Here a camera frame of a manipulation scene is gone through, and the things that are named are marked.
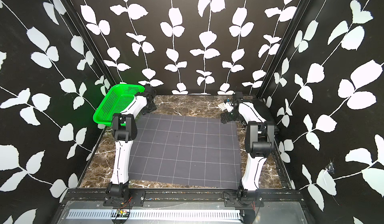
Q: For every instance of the grey grid pillowcase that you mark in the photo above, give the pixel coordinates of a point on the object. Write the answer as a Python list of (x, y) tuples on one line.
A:
[(187, 151)]

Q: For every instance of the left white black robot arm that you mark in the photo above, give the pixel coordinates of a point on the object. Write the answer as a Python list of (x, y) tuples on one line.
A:
[(124, 132)]

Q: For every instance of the small circuit board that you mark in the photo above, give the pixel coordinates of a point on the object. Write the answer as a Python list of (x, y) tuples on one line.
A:
[(122, 214)]

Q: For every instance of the small white tag card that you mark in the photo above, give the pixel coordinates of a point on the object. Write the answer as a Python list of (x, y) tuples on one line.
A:
[(223, 106)]

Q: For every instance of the black front mounting rail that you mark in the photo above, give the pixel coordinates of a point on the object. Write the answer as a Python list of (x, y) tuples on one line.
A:
[(230, 198)]

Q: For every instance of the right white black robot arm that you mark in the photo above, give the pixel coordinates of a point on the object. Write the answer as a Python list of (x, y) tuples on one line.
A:
[(259, 140)]

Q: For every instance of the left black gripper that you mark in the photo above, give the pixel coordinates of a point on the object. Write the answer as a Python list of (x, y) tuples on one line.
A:
[(153, 107)]

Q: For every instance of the green plastic basket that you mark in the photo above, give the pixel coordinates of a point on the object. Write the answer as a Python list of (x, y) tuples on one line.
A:
[(116, 100)]

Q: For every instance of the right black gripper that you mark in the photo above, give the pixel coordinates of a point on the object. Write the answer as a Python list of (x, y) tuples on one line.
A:
[(228, 118)]

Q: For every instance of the white perforated strip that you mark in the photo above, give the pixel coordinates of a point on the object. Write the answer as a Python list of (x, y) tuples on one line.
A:
[(164, 215)]

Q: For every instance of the black flat case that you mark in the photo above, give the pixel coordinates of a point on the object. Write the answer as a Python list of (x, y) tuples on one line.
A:
[(264, 112)]

